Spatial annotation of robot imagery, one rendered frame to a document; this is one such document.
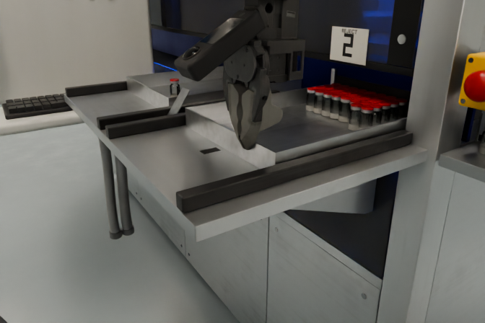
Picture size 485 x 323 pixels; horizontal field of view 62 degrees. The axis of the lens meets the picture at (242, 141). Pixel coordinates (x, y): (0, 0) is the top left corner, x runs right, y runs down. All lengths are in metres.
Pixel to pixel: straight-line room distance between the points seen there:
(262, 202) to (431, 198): 0.33
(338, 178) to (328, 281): 0.45
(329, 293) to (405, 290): 0.22
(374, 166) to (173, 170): 0.28
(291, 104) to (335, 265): 0.36
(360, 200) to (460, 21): 0.32
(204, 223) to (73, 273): 1.51
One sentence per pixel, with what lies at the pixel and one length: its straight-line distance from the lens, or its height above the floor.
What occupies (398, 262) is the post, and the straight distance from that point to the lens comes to 0.79.
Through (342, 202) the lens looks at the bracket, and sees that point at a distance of 0.71.
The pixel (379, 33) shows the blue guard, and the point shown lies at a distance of 0.71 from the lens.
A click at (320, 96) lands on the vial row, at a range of 0.80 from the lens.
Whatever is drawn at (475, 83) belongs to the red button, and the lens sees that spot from 0.59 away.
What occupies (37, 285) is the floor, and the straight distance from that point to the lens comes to 1.91.
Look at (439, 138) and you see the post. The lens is 0.67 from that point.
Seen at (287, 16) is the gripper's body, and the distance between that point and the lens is 0.54.
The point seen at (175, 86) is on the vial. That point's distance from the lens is 0.90.
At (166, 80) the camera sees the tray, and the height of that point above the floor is 0.89.
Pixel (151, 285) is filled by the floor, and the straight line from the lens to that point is 1.76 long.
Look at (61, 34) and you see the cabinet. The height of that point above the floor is 0.99.
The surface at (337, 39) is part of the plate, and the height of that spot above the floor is 1.03.
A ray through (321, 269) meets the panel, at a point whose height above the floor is 0.53.
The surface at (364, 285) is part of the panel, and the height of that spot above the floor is 0.56.
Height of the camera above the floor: 1.11
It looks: 20 degrees down
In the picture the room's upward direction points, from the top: straight up
